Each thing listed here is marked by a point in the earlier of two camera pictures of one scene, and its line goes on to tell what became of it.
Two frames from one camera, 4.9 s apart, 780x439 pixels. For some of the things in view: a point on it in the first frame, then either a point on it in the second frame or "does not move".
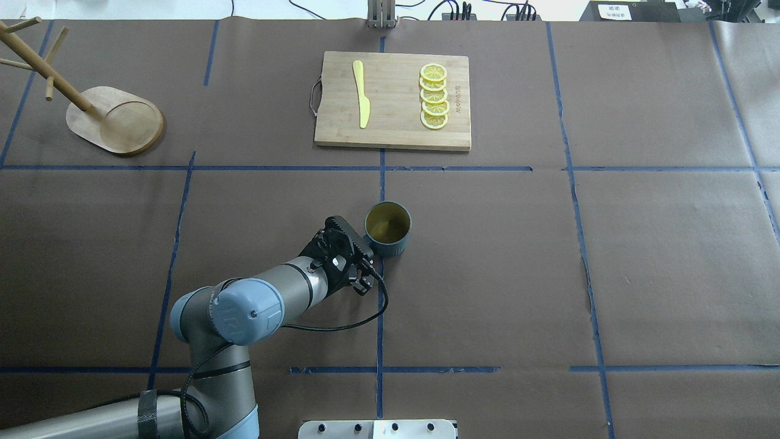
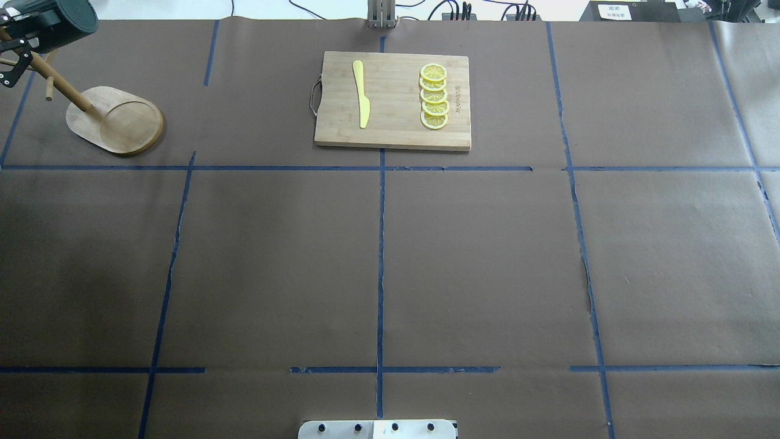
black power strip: [465, 16] does not move
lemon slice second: [432, 85] does not move
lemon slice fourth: [436, 109] does not move
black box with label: [629, 11] does not move
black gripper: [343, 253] → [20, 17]
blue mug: [387, 225] → [63, 22]
